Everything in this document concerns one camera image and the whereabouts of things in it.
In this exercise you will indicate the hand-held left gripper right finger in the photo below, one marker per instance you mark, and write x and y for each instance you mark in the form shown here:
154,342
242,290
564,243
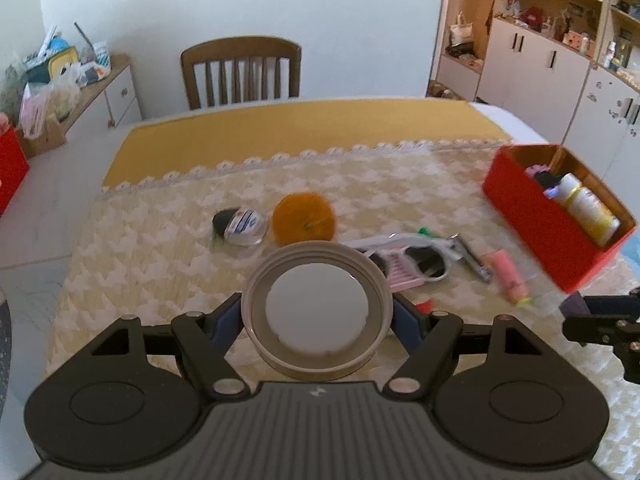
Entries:
405,322

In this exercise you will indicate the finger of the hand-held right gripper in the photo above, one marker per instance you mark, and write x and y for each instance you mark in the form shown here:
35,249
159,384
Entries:
575,305
595,329

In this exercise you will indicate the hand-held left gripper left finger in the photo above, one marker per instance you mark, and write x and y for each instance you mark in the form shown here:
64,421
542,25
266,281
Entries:
227,321

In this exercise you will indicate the white sunglasses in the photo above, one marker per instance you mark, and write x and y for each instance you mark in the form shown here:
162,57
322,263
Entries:
430,262

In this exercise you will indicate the round beige tin white lid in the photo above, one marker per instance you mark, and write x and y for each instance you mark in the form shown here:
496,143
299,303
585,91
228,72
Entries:
320,305

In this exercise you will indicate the red storage box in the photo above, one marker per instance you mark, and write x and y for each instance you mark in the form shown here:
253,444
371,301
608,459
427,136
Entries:
540,225

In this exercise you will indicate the metal nail clipper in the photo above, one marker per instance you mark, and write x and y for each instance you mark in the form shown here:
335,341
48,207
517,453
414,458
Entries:
472,257

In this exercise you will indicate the small clear bottle dark cap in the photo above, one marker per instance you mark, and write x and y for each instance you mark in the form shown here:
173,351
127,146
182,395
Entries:
242,225

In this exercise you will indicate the orange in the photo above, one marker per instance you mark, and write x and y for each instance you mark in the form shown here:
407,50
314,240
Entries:
302,217

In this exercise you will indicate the red plastic game piece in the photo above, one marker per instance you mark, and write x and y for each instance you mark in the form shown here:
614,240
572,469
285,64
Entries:
425,305

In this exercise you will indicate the pink comb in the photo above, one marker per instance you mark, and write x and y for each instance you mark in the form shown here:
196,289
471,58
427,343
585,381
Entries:
400,271

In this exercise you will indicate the pink tube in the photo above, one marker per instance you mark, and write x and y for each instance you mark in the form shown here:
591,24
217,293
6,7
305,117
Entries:
510,277

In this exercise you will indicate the green plastic game piece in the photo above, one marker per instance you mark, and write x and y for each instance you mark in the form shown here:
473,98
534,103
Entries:
425,232

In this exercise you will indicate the yellow bottle white cap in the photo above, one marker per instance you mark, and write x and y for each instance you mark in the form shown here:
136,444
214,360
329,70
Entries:
590,210

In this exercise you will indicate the cream lace table cover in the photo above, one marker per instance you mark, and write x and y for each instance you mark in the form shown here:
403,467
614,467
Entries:
150,260

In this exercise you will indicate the purple toy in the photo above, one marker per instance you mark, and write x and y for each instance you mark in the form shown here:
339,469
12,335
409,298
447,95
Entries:
536,169

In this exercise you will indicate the yellow tablecloth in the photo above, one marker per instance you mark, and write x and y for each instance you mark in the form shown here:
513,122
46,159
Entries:
300,125

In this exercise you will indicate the dark rug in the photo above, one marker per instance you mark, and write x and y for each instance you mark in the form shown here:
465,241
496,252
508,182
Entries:
4,340

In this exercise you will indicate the white and wood cabinet unit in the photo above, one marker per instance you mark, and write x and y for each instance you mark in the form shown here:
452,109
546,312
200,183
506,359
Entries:
525,65

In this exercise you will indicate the white sideboard wooden top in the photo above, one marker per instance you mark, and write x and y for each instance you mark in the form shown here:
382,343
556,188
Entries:
120,95

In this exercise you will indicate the small wooden holder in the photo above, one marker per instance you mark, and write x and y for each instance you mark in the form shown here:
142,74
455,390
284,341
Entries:
50,137

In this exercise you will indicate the large red box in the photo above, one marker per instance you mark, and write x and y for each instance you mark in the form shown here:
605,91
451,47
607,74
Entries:
10,170

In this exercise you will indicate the wooden chair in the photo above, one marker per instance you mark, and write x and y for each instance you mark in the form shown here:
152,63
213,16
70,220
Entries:
240,47

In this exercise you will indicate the pink packet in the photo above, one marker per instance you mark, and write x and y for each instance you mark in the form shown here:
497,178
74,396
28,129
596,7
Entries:
34,115

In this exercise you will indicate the clear plastic bag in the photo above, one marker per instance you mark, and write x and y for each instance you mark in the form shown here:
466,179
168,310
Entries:
55,95

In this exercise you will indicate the white carton blue print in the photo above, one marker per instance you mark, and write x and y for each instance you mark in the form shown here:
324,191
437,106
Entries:
101,57

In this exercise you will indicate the cream tote bag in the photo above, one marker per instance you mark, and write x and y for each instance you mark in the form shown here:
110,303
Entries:
461,32

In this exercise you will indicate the blue and yellow container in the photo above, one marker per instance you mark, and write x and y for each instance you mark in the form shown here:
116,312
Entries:
55,60

